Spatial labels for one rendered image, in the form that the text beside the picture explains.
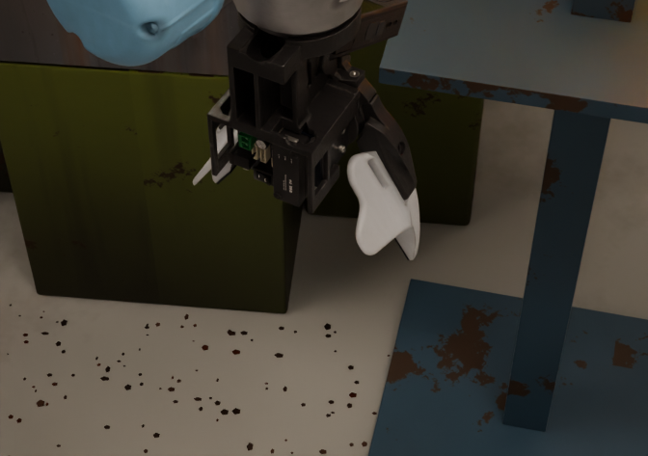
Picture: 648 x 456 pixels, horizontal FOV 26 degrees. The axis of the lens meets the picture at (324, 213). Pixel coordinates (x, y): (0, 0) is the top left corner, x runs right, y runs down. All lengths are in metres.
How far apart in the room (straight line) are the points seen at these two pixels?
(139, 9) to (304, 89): 0.19
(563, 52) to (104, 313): 0.97
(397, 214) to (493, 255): 1.29
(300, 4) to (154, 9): 0.14
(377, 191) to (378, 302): 1.23
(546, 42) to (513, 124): 1.00
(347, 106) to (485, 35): 0.57
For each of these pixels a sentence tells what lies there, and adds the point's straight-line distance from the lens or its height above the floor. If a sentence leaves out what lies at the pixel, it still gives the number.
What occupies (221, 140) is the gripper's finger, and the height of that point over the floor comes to 0.98.
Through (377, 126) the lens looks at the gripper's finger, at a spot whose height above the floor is 1.05.
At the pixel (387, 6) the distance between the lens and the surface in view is 0.90.
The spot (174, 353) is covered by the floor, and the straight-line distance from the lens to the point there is 2.06.
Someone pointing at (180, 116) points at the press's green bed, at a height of 0.40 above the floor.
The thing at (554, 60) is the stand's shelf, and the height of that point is 0.75.
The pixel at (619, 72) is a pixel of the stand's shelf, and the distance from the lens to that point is 1.37.
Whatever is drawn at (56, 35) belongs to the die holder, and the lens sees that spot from 1.76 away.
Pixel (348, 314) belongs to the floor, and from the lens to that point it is 2.09.
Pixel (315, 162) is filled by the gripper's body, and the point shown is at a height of 1.06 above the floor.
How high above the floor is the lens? 1.64
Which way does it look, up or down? 48 degrees down
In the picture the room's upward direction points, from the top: straight up
